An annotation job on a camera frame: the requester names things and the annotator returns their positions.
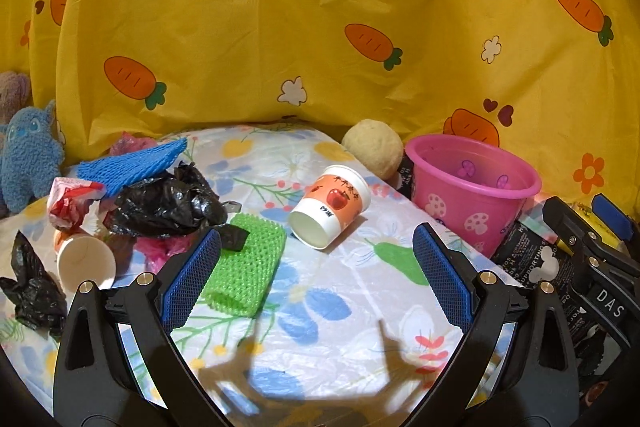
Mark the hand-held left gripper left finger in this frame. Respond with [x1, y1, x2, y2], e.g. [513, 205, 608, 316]
[52, 227, 236, 427]

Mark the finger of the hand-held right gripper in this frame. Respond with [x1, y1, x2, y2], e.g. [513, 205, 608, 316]
[591, 193, 640, 253]
[542, 196, 608, 273]

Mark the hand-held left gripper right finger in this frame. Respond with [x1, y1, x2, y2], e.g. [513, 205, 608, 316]
[400, 222, 583, 427]

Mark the pink plastic bag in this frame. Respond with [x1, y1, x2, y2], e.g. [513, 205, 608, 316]
[109, 132, 158, 156]
[135, 234, 193, 273]

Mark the green foam net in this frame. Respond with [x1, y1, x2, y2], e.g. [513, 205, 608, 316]
[200, 213, 287, 319]

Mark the black plastic scrap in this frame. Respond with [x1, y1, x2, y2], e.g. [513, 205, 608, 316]
[217, 223, 251, 253]

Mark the pink mushroom print bucket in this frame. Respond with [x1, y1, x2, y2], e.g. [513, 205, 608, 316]
[404, 134, 543, 260]

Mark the large black plastic bag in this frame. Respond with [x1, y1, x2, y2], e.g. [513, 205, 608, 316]
[102, 162, 228, 239]

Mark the white paper cup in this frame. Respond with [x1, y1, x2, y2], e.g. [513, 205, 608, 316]
[54, 229, 117, 292]

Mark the blue foam net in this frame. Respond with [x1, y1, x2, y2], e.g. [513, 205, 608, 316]
[77, 138, 187, 198]

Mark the apple print paper cup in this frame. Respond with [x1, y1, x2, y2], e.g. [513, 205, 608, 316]
[288, 164, 372, 252]

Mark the small black plastic bag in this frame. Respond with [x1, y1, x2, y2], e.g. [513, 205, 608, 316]
[0, 229, 68, 340]

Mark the floral plastic tablecloth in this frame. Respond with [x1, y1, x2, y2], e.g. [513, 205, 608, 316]
[0, 122, 546, 427]

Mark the red white crumpled wrapper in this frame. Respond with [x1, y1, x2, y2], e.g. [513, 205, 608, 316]
[46, 177, 107, 232]

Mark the beige round ball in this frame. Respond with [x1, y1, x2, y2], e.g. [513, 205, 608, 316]
[341, 118, 405, 180]

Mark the blue plush toy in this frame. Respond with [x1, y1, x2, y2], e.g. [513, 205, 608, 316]
[0, 99, 66, 215]

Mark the brown teddy bear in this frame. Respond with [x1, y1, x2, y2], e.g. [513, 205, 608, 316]
[0, 71, 32, 122]

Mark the yellow carrot print cloth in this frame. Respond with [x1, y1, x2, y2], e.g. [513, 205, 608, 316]
[0, 0, 640, 228]

